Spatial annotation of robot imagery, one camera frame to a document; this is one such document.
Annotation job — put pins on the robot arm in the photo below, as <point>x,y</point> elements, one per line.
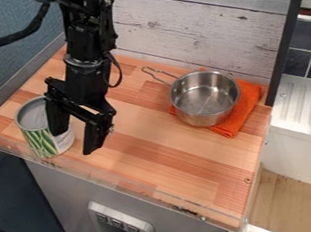
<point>84,29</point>

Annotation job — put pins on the silver pot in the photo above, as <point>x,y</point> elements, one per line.
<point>203,97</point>

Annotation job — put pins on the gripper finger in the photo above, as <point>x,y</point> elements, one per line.
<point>55,119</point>
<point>93,136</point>

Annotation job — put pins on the orange cloth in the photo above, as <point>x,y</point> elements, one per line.
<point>239,110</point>

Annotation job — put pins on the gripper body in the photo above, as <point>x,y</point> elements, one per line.
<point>81,89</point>

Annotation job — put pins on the white cabinet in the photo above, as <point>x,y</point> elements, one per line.
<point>298,128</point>

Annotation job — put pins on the green and white can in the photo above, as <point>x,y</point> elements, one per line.
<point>42,130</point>

